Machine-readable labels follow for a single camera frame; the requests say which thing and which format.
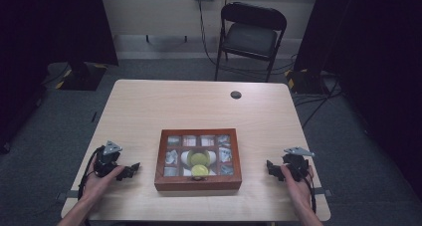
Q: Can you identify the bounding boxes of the person's right hand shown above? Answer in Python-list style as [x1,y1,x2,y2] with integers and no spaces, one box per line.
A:
[281,164,315,207]

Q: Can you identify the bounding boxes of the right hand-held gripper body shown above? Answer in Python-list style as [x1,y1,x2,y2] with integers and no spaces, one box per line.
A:
[281,146,316,182]

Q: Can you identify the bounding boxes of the yellow-green round object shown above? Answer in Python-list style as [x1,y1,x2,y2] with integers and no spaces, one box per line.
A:
[180,149,218,177]

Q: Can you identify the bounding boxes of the black floor cables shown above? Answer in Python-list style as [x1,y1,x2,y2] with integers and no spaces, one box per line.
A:
[292,80,344,128]

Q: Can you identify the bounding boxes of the person's left hand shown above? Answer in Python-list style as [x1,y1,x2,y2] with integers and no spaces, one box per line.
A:
[81,165,125,204]

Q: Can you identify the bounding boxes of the dark curtain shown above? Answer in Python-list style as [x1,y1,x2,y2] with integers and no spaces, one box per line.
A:
[293,0,422,190]
[0,0,119,154]

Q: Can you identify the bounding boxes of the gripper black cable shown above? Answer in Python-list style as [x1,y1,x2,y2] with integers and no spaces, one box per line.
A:
[303,171,317,214]
[77,145,105,200]

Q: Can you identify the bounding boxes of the black stand base striped tape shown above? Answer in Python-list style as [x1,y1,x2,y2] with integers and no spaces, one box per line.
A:
[284,68,328,96]
[55,62,108,92]

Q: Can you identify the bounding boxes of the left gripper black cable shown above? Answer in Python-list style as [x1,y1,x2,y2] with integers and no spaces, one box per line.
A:
[77,145,105,200]

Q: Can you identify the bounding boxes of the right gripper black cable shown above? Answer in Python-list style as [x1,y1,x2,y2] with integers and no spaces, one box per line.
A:
[303,171,317,214]

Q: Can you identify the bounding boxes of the brown wooden glass-lid box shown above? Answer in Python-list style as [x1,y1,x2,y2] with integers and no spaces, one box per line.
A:
[154,127,243,192]

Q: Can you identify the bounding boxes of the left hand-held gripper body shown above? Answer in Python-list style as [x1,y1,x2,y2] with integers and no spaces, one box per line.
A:
[94,140,123,178]

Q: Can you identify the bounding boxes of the black folding chair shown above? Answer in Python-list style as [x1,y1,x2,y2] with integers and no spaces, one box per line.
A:
[214,1,288,83]

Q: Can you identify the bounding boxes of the green-lid coffee capsule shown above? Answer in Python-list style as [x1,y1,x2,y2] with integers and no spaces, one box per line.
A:
[186,148,211,166]
[191,164,210,177]

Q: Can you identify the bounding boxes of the set of white sachets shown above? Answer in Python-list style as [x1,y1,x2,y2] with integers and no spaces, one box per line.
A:
[164,134,235,177]

